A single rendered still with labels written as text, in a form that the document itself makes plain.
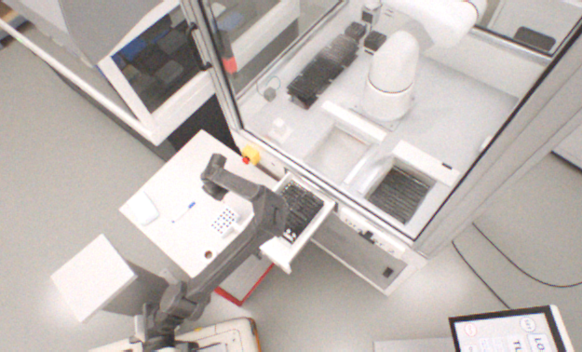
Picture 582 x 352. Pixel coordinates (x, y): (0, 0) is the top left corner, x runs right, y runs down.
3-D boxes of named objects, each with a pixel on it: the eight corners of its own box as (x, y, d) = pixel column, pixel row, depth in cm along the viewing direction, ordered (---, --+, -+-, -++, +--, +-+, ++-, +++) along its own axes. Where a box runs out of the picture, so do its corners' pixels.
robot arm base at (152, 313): (142, 304, 102) (145, 346, 97) (156, 295, 98) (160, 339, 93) (168, 302, 109) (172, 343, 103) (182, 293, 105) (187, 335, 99)
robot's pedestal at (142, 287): (155, 336, 212) (78, 327, 144) (129, 301, 223) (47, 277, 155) (194, 300, 220) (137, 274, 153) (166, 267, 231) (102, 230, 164)
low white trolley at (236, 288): (242, 312, 215) (206, 291, 147) (176, 251, 236) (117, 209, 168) (300, 239, 233) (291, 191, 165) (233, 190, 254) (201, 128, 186)
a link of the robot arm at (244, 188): (250, 202, 88) (281, 220, 94) (262, 182, 89) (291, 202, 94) (200, 173, 124) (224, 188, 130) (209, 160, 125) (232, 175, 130)
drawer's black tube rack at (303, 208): (292, 246, 145) (291, 241, 139) (261, 223, 151) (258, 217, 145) (324, 207, 152) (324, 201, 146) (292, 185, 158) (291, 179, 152)
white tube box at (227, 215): (223, 239, 157) (221, 236, 154) (210, 228, 160) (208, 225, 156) (241, 219, 161) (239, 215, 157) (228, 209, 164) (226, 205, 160)
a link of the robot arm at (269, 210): (268, 210, 81) (298, 228, 86) (259, 178, 92) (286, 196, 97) (158, 318, 93) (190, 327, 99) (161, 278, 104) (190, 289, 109)
